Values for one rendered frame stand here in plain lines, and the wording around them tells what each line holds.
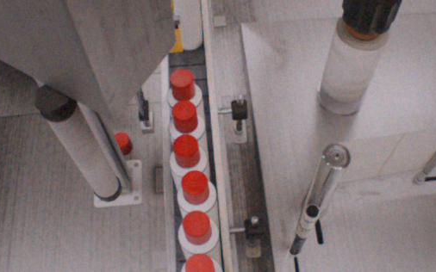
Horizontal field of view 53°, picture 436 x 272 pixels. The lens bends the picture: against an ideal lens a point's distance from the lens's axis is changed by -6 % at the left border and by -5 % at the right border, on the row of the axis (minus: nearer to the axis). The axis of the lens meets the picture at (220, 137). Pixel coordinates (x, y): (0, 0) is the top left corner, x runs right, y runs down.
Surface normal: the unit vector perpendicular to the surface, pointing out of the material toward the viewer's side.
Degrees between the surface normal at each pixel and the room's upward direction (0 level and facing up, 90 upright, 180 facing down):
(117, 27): 90
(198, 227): 2
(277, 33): 0
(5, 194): 0
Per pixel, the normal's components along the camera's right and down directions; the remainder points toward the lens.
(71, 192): -0.02, -0.48
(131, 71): 0.87, 0.43
